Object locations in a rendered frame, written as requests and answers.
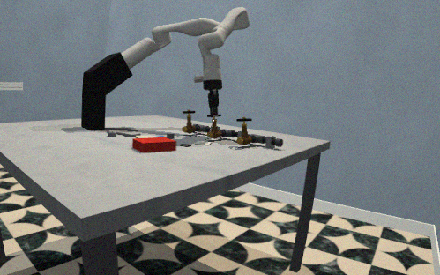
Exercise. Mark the white tag on grey metal chain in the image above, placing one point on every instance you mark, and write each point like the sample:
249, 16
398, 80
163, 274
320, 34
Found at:
203, 142

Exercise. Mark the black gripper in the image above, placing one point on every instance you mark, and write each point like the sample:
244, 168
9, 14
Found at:
212, 85

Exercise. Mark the red rectangular block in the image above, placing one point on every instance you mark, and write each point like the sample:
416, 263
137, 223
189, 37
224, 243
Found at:
154, 144

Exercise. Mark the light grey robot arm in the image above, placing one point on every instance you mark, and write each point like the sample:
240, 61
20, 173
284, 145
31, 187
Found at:
236, 19

